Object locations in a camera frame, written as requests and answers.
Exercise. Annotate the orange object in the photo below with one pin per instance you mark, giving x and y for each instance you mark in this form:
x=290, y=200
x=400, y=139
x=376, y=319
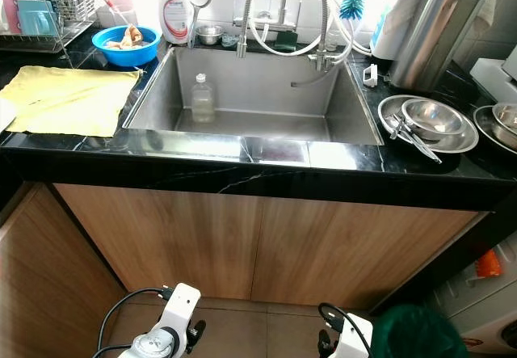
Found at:
x=489, y=263

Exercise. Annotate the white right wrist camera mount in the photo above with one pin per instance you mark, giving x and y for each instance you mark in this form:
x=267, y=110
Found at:
x=354, y=340

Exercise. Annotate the brown food pieces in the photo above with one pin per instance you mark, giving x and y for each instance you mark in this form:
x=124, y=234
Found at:
x=125, y=39

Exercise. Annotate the white flat appliance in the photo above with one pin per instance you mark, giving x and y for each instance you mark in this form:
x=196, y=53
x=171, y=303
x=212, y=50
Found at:
x=6, y=115

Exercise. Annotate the steel fork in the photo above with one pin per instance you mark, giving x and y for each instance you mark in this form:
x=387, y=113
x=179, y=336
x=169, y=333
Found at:
x=420, y=144

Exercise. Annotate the steel spoon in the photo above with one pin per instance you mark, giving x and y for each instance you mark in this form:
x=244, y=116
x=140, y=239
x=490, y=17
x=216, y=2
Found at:
x=396, y=120

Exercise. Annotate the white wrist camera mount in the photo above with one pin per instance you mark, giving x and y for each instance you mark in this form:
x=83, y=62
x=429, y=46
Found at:
x=179, y=305
x=354, y=340

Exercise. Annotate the white red-pump soap bottle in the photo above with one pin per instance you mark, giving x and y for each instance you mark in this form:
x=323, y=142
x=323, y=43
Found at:
x=176, y=18

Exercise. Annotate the dark green bin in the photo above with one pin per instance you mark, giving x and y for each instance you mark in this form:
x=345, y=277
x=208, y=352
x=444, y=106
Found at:
x=420, y=334

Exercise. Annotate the yellow cloth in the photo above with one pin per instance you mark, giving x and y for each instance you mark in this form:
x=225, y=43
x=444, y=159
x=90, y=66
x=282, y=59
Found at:
x=69, y=99

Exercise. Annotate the white floor appliance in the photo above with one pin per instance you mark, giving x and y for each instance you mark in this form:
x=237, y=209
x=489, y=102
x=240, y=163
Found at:
x=485, y=309

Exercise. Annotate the steel spring faucet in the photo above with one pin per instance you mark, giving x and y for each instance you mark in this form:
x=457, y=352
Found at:
x=250, y=14

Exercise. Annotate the clear plastic bottle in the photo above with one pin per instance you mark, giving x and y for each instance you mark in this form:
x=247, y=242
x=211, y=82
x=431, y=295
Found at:
x=203, y=99

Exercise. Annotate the green sponge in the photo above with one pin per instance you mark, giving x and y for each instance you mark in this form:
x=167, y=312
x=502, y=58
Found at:
x=285, y=41

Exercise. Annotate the white box appliance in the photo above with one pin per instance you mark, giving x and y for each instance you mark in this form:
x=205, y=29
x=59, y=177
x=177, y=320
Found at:
x=493, y=79

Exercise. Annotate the teal mug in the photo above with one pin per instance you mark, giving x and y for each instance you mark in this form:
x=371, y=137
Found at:
x=39, y=20

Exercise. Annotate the large steel plate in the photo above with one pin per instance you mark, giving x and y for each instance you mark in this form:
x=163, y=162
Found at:
x=460, y=142

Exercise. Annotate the white plastic container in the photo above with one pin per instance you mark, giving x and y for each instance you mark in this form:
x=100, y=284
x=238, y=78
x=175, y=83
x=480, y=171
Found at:
x=121, y=14

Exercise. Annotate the pink mug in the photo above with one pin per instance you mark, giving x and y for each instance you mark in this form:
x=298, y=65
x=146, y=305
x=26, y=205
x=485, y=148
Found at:
x=10, y=14

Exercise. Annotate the wooden cabinet door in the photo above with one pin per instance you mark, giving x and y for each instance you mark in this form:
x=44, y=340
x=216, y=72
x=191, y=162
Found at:
x=363, y=253
x=161, y=241
x=48, y=293

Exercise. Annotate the small steel bowl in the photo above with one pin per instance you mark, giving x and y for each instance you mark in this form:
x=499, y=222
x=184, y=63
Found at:
x=209, y=35

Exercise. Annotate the steel knife block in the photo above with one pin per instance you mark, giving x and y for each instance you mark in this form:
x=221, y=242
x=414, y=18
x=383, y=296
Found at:
x=436, y=35

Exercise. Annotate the stainless steel sink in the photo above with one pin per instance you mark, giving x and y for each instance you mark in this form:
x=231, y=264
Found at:
x=258, y=79

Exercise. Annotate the small white holder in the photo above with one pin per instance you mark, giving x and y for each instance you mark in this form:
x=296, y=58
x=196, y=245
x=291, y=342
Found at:
x=370, y=76

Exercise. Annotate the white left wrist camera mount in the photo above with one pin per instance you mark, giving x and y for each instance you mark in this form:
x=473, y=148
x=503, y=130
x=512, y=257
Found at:
x=179, y=305

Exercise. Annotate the blue plastic bowl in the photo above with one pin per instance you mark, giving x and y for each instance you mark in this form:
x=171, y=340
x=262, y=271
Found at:
x=125, y=57

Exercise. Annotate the white blue-label water appliance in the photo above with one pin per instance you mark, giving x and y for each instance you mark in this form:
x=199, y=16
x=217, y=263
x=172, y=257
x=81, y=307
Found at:
x=396, y=14

